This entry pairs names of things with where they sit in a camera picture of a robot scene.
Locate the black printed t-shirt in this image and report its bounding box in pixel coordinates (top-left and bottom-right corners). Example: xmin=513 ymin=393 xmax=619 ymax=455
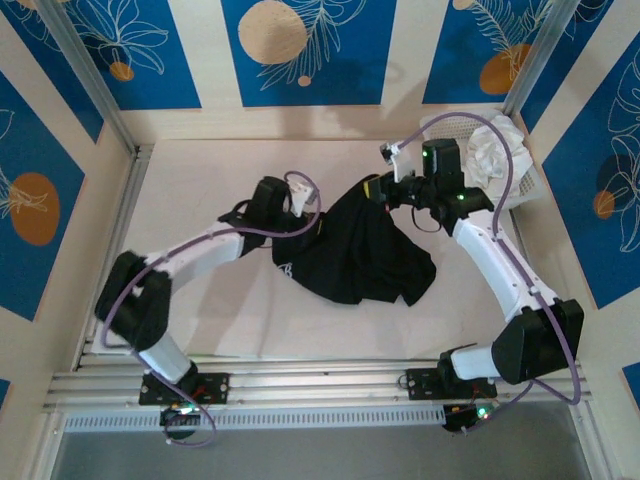
xmin=271 ymin=173 xmax=438 ymax=308

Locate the crumpled white cloth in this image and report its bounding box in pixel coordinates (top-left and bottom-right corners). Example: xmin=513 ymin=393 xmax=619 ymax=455
xmin=464 ymin=113 xmax=535 ymax=189

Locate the white perforated plastic basket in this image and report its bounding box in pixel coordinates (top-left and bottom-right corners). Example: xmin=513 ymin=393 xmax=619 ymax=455
xmin=419 ymin=108 xmax=544 ymax=207

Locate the black controller board box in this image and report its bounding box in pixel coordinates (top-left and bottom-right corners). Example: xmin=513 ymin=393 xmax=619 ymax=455
xmin=442 ymin=402 xmax=496 ymax=434
xmin=159 ymin=405 xmax=205 ymax=441

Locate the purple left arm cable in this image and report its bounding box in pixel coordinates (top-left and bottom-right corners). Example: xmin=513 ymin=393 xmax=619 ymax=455
xmin=101 ymin=170 xmax=322 ymax=448

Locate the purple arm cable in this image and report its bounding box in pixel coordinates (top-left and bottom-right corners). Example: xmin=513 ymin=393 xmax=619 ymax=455
xmin=397 ymin=113 xmax=584 ymax=436
xmin=101 ymin=170 xmax=322 ymax=448

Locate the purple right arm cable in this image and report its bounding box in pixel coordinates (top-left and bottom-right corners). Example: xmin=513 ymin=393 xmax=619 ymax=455
xmin=397 ymin=113 xmax=584 ymax=436

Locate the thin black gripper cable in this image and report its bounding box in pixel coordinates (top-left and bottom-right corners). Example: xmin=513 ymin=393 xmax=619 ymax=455
xmin=411 ymin=206 xmax=445 ymax=235

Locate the aluminium frame post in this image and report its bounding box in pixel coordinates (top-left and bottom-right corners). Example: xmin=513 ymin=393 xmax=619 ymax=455
xmin=501 ymin=0 xmax=585 ymax=117
xmin=35 ymin=0 xmax=140 ymax=157

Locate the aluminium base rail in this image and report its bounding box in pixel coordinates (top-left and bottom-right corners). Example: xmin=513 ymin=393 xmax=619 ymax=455
xmin=42 ymin=355 xmax=596 ymax=412

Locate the grey slotted cable duct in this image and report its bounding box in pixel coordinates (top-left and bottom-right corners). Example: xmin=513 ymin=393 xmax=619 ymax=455
xmin=62 ymin=405 xmax=447 ymax=434

